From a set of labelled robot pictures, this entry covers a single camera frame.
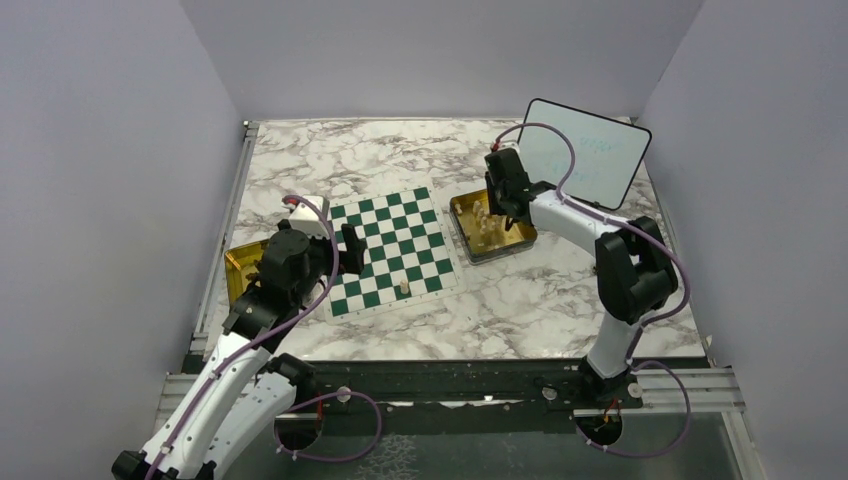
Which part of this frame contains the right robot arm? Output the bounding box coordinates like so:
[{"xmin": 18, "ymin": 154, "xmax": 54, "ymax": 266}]
[{"xmin": 485, "ymin": 148, "xmax": 679, "ymax": 407}]

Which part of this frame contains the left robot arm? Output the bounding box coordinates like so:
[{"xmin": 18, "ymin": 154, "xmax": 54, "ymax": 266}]
[{"xmin": 111, "ymin": 220, "xmax": 367, "ymax": 479}]

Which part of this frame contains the gold tin with light pieces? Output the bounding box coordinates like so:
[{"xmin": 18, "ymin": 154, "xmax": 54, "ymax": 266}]
[{"xmin": 449, "ymin": 189, "xmax": 538, "ymax": 265}]

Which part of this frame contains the green white chess board mat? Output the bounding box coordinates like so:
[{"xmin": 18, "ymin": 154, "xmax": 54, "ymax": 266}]
[{"xmin": 322, "ymin": 184, "xmax": 466, "ymax": 325}]

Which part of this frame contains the gold tin with dark pieces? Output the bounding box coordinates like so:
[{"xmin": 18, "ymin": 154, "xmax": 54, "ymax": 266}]
[{"xmin": 224, "ymin": 239, "xmax": 269, "ymax": 307}]

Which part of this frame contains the small whiteboard on stand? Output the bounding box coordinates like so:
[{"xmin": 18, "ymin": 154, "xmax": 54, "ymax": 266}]
[{"xmin": 518, "ymin": 98, "xmax": 652, "ymax": 210}]

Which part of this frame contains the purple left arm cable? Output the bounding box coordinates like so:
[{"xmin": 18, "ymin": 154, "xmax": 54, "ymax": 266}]
[{"xmin": 142, "ymin": 194, "xmax": 340, "ymax": 480}]

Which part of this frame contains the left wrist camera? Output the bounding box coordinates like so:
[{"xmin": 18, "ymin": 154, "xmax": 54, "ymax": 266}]
[{"xmin": 288, "ymin": 195, "xmax": 330, "ymax": 240}]

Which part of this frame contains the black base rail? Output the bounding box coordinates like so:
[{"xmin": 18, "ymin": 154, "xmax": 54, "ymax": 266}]
[{"xmin": 182, "ymin": 357, "xmax": 743, "ymax": 439}]

